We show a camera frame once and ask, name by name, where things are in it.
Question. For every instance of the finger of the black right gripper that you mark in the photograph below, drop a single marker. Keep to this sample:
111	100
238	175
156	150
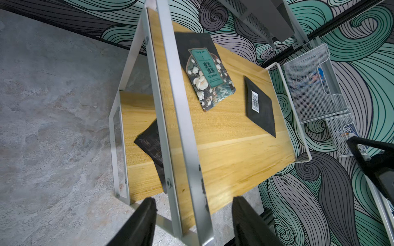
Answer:
380	168

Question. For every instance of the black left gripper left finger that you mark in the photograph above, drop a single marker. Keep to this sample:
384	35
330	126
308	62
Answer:
139	229

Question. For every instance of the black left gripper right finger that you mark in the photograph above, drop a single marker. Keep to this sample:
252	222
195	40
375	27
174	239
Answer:
249	228

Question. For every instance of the black tea bag with barcode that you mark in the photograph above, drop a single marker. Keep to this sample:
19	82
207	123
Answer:
259	107

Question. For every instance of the jasmine tea bag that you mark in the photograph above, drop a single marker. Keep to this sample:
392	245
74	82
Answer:
205	70

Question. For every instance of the white wooden two-tier shelf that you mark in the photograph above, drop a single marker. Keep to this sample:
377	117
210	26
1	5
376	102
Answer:
209	157

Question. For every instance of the black tea bag lower left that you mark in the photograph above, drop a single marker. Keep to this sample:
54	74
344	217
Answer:
149	142

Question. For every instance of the clear wall bin upper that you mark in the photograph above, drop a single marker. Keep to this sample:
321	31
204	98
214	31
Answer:
313	86

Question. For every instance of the black wall tray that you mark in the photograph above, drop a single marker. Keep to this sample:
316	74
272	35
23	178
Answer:
268	19

